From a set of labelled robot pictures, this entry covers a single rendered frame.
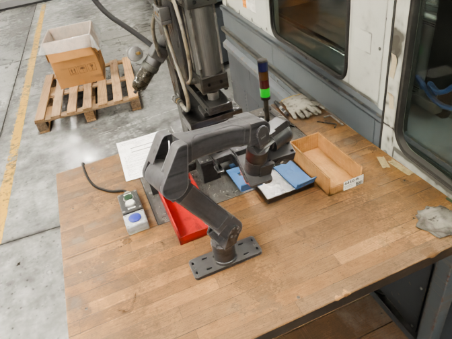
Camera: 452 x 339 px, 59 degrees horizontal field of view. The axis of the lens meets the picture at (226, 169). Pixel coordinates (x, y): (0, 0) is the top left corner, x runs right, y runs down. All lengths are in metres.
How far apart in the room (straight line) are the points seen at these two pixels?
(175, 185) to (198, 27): 0.52
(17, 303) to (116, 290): 1.51
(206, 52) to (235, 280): 0.65
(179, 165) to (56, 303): 1.78
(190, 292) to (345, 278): 0.40
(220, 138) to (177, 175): 0.13
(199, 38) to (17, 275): 2.00
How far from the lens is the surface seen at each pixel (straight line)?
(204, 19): 1.20
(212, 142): 0.88
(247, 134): 0.93
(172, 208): 1.33
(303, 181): 1.33
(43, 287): 2.63
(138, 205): 1.35
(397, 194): 1.34
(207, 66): 1.24
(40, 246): 2.89
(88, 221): 1.42
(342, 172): 1.40
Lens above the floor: 1.76
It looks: 36 degrees down
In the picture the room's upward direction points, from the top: 10 degrees counter-clockwise
